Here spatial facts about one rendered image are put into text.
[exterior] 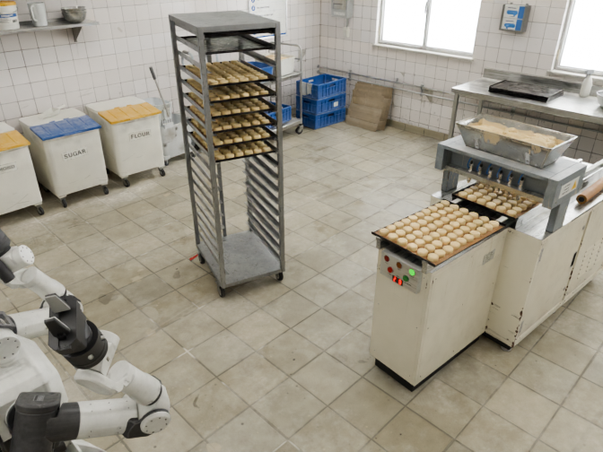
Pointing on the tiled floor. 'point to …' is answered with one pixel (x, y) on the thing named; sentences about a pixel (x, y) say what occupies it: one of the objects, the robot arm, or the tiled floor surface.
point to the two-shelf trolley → (300, 91)
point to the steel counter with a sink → (590, 110)
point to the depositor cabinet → (540, 266)
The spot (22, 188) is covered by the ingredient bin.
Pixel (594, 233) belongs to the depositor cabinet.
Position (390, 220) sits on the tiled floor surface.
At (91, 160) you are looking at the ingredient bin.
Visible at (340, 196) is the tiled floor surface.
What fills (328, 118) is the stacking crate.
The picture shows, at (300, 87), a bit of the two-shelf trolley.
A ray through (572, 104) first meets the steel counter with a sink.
